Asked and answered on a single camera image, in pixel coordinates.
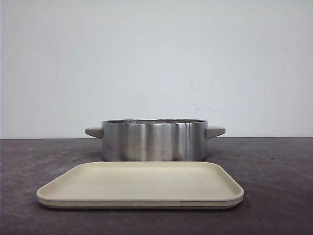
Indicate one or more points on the cream rectangular tray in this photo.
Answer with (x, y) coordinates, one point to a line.
(173, 185)

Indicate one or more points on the stainless steel steamer pot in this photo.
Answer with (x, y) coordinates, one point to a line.
(155, 139)

